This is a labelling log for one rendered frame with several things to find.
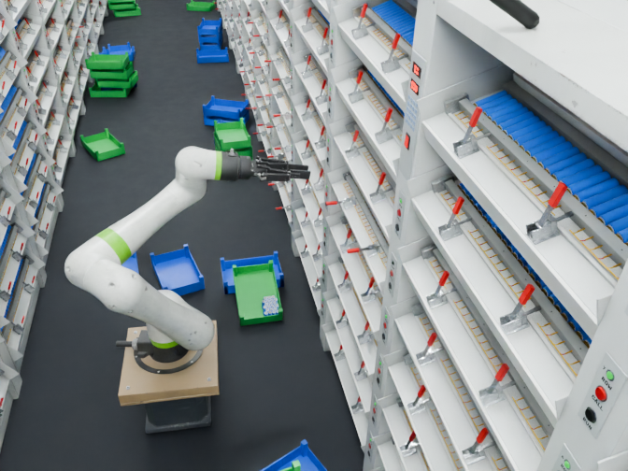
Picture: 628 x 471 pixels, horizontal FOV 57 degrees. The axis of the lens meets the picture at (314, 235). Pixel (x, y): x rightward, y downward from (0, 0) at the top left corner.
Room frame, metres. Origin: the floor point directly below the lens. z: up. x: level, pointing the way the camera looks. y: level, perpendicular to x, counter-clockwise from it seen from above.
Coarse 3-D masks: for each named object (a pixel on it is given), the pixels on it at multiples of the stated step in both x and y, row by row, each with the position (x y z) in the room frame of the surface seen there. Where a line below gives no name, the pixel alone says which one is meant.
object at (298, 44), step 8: (296, 0) 2.47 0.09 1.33; (304, 0) 2.48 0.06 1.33; (296, 32) 2.47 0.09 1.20; (296, 40) 2.47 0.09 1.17; (296, 48) 2.47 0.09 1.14; (304, 48) 2.48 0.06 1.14; (296, 80) 2.47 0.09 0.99; (296, 88) 2.47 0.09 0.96; (304, 88) 2.48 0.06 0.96; (296, 112) 2.47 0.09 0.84; (296, 120) 2.47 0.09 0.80; (296, 128) 2.47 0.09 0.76; (296, 152) 2.47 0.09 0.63; (296, 160) 2.47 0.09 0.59; (296, 184) 2.47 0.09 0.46; (296, 192) 2.47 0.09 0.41; (296, 216) 2.47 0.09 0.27; (296, 224) 2.47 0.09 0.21; (296, 248) 2.47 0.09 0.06; (296, 256) 2.47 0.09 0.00
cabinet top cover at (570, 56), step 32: (448, 0) 1.07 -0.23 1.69; (480, 0) 1.07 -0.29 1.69; (544, 0) 1.08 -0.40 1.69; (480, 32) 0.94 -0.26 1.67; (512, 32) 0.89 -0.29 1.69; (544, 32) 0.89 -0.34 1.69; (576, 32) 0.90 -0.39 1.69; (608, 32) 0.90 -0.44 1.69; (512, 64) 0.83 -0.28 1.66; (544, 64) 0.76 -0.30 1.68; (576, 64) 0.75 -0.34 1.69; (608, 64) 0.75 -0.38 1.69; (576, 96) 0.68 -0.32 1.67; (608, 96) 0.64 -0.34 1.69; (608, 128) 0.61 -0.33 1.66
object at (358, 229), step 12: (348, 168) 1.80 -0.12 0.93; (336, 180) 1.79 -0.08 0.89; (336, 192) 1.73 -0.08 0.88; (348, 192) 1.72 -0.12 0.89; (348, 216) 1.58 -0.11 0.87; (372, 216) 1.55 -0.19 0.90; (360, 228) 1.51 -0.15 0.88; (360, 240) 1.45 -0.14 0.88; (372, 240) 1.43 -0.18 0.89; (372, 264) 1.33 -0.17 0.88; (384, 264) 1.32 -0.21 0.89; (384, 276) 1.27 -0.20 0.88
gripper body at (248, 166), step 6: (240, 156) 1.64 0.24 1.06; (246, 156) 1.65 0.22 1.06; (240, 162) 1.61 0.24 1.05; (246, 162) 1.62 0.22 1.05; (252, 162) 1.66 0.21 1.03; (240, 168) 1.60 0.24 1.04; (246, 168) 1.60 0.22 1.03; (252, 168) 1.62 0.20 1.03; (258, 168) 1.63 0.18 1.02; (240, 174) 1.60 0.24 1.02; (246, 174) 1.60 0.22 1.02; (252, 174) 1.61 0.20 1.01
